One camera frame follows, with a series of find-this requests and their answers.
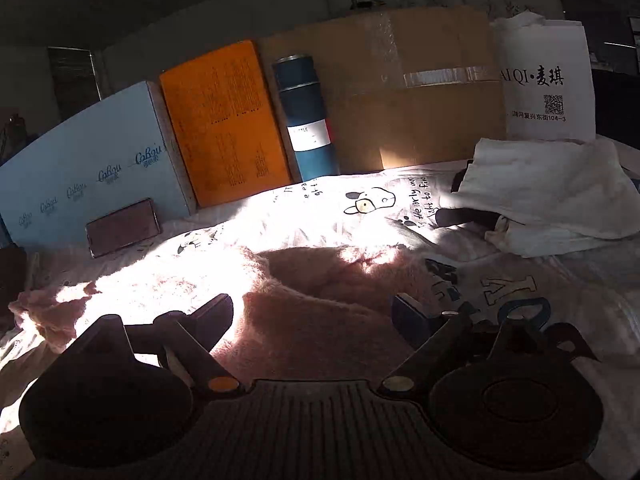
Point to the window blind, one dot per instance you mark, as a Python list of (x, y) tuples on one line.
[(72, 82)]

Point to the orange printed box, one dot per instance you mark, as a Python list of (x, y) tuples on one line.
[(225, 125)]

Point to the white lettered garment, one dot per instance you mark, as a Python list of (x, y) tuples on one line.
[(575, 310)]

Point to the brown cardboard box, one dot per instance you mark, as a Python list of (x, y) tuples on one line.
[(410, 125)]

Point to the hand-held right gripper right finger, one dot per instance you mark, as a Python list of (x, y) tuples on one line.
[(407, 321)]

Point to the white paper bag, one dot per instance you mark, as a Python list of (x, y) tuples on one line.
[(545, 60)]

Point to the black cloth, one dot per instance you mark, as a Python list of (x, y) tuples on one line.
[(465, 217)]

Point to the dark brown garment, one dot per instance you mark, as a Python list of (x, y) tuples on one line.
[(11, 275)]

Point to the smartphone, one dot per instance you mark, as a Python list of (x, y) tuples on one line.
[(122, 227)]

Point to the white cloth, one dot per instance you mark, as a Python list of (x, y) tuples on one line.
[(550, 190)]

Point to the printed white bed sheet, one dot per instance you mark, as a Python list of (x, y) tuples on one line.
[(320, 200)]

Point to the pink fuzzy garment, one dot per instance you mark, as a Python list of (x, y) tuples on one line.
[(310, 320)]

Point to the blue thermos bottle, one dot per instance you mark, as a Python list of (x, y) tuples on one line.
[(305, 105)]

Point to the large light blue cardboard box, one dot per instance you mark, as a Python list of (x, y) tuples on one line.
[(100, 150)]

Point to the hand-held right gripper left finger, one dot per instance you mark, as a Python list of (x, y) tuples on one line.
[(215, 319)]

